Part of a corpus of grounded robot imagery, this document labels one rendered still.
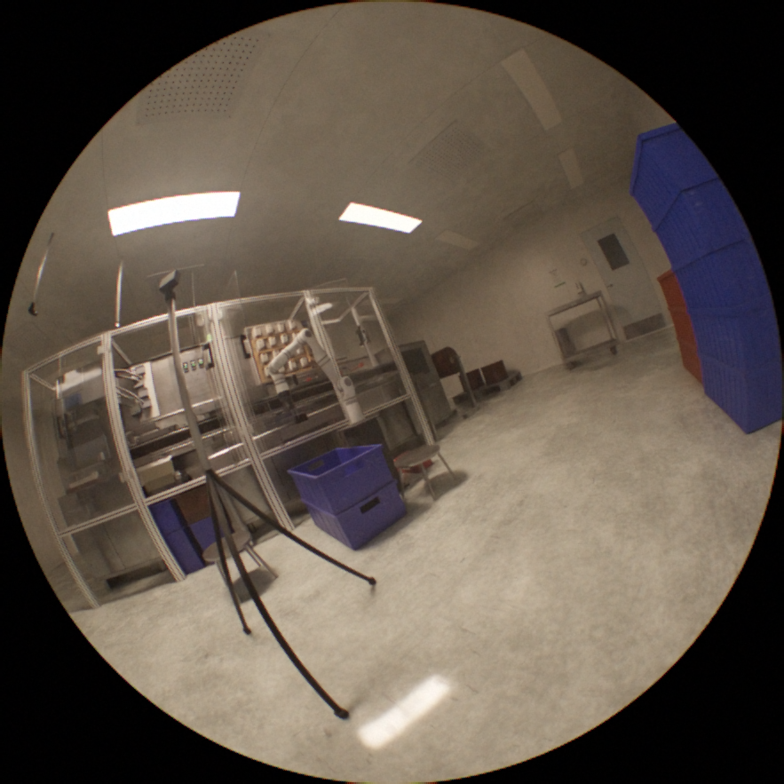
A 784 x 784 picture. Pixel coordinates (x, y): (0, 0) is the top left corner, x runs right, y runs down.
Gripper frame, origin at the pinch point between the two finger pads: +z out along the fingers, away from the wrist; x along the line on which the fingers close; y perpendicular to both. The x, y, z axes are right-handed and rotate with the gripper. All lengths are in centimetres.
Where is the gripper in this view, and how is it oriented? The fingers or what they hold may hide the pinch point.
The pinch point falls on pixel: (296, 419)
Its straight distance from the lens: 152.4
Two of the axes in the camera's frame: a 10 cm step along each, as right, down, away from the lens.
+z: 3.6, 9.3, 0.0
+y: -6.3, 2.4, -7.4
